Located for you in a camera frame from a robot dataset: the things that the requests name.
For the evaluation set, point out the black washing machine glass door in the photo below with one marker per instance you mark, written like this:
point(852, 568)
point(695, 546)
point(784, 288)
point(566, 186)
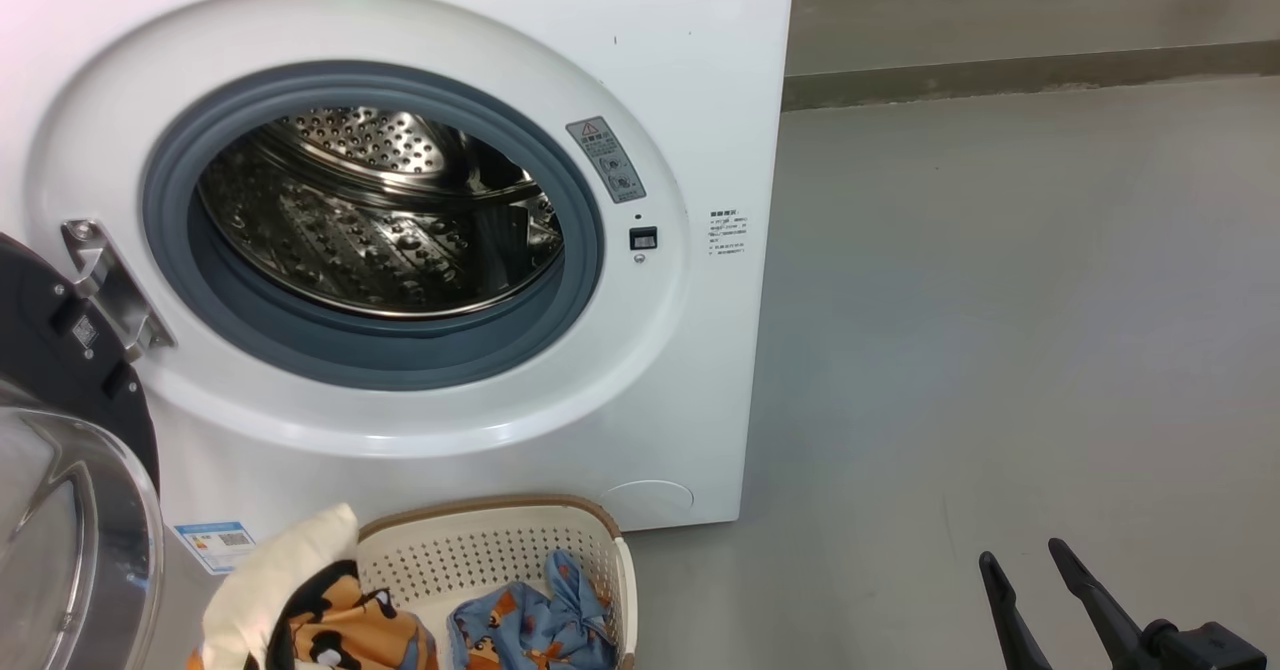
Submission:
point(60, 370)

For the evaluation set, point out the grey warning label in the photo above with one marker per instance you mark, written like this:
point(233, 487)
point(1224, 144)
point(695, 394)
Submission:
point(606, 160)

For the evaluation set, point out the blue garment with orange print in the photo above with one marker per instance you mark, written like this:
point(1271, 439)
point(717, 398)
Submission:
point(530, 620)

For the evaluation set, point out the stainless steel washer drum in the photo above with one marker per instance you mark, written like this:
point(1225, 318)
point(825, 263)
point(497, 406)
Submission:
point(380, 220)

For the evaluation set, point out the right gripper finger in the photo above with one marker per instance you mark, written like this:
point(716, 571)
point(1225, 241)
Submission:
point(1105, 615)
point(1010, 630)

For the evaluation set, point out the white front-load washing machine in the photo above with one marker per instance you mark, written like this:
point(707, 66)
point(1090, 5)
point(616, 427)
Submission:
point(680, 370)

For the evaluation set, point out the cream laundry basket brown rim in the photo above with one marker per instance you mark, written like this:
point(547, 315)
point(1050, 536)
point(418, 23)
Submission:
point(480, 550)

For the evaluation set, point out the grey rubber door gasket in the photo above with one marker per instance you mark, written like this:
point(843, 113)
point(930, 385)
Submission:
point(400, 350)

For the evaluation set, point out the metal door hinge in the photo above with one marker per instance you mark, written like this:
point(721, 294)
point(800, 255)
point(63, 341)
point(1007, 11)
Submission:
point(115, 285)

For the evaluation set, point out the black door lock slot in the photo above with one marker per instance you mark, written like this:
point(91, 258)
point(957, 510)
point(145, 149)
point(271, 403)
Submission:
point(643, 239)

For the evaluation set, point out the cream garment with cartoon print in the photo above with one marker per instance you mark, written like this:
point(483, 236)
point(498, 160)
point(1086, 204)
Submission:
point(290, 570)

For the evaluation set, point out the small black text decal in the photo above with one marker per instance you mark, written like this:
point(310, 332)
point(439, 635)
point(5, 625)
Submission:
point(728, 235)

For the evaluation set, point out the round white filter cover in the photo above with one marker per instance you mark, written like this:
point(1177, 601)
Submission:
point(648, 503)

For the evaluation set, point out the blue energy label sticker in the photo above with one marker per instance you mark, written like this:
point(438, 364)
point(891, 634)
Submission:
point(215, 545)

